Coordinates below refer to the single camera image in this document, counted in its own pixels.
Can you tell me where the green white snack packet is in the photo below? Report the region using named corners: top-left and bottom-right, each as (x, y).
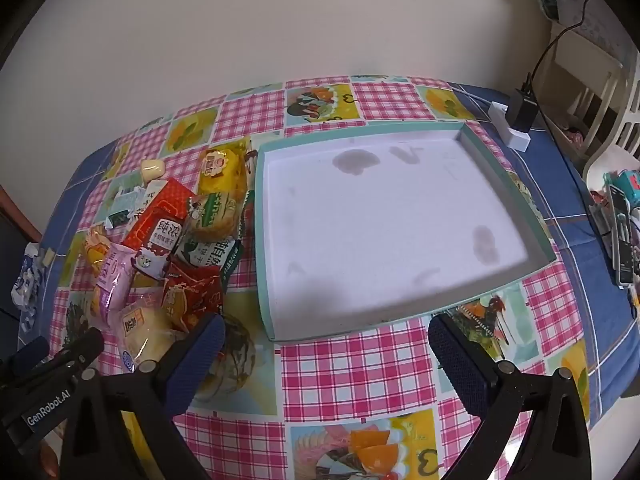
top-left (179, 237), bottom-right (244, 287)

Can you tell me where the clear bread bun packet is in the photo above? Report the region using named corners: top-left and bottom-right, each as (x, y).
top-left (117, 302), bottom-right (178, 373)

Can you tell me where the pink checked printed tablecloth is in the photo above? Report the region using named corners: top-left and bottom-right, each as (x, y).
top-left (47, 75), bottom-right (591, 480)

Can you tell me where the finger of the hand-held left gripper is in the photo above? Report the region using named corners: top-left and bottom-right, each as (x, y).
top-left (0, 336), bottom-right (51, 383)
top-left (49, 327), bottom-right (106, 392)

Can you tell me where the green label bread packet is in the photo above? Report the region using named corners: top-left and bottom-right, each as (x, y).
top-left (185, 192), bottom-right (248, 243)

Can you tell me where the yellow bread packet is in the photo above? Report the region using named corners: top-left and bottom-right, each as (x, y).
top-left (197, 142), bottom-right (253, 198)

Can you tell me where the orange yellow snack packet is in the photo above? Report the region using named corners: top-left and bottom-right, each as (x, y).
top-left (82, 225), bottom-right (113, 281)

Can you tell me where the brown wooden frame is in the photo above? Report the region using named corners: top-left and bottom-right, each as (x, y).
top-left (0, 185), bottom-right (43, 243)

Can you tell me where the white chair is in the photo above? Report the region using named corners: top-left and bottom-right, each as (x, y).
top-left (582, 55), bottom-right (640, 191)

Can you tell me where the pale yellow jelly cup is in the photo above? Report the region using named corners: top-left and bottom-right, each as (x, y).
top-left (140, 158), bottom-right (167, 183)

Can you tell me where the pink snack packet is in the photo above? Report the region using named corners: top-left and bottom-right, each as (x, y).
top-left (95, 242), bottom-right (138, 331)

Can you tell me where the white cable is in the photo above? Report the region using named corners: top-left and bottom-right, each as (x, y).
top-left (450, 82), bottom-right (493, 111)

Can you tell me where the teal tray with white inside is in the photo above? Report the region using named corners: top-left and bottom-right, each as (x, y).
top-left (252, 121), bottom-right (557, 343)

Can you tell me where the cream wooden shelf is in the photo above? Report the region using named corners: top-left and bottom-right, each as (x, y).
top-left (547, 25), bottom-right (626, 161)

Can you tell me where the white green sachet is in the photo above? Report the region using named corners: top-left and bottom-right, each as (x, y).
top-left (106, 185), bottom-right (141, 231)

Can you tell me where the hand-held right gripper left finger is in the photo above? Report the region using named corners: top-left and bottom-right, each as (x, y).
top-left (59, 312), bottom-right (227, 480)

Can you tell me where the teal box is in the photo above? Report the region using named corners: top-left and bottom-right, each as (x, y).
top-left (612, 169), bottom-right (640, 206)

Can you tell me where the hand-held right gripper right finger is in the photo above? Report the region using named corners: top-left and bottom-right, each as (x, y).
top-left (428, 314), bottom-right (592, 480)

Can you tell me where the white printed packet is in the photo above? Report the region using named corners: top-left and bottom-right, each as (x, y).
top-left (134, 180), bottom-right (166, 221)

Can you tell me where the black charger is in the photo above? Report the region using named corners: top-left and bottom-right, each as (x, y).
top-left (507, 87), bottom-right (540, 133)

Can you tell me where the black cable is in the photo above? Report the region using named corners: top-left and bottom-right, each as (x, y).
top-left (522, 0), bottom-right (608, 93)

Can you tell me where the large red snack packet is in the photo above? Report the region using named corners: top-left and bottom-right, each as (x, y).
top-left (122, 177), bottom-right (197, 281)

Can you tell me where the blue white wrapper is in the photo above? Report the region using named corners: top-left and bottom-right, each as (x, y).
top-left (12, 242), bottom-right (51, 331)

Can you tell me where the small red snack packet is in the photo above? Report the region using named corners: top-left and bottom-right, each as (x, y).
top-left (162, 265), bottom-right (226, 333)

